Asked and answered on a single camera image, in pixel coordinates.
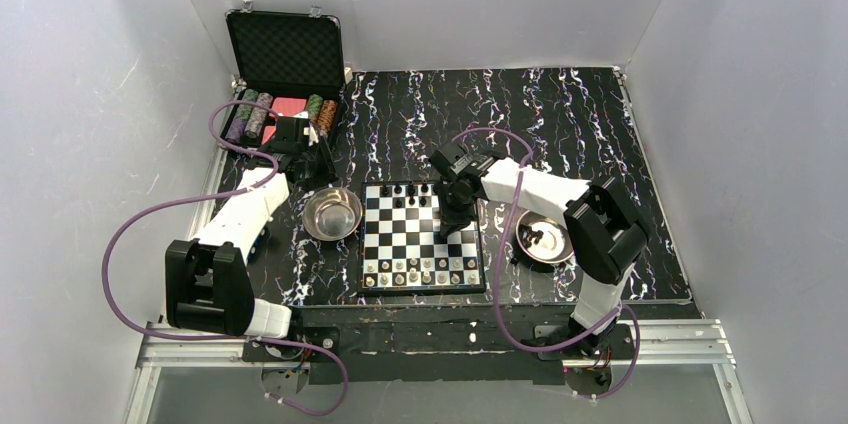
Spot black and white chessboard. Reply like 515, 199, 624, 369
359, 181, 486, 296

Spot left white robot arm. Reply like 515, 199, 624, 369
165, 112, 327, 339

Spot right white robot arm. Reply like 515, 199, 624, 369
428, 142, 650, 350

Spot black chess pieces in bowl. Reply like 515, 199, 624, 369
517, 224, 545, 248

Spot steel bowl with chess pieces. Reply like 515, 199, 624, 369
515, 210, 575, 266

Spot small steel bowl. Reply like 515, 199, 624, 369
302, 187, 364, 242

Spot black poker chip case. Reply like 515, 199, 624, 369
225, 9, 347, 150

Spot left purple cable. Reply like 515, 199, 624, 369
100, 100, 350, 418

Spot purple cable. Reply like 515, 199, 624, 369
447, 126, 641, 402
100, 100, 350, 418

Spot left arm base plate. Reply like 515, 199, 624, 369
241, 322, 340, 364

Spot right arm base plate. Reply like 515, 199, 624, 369
531, 323, 635, 366

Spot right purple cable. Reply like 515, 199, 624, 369
447, 126, 641, 402

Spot aluminium frame rail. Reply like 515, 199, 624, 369
125, 92, 753, 424

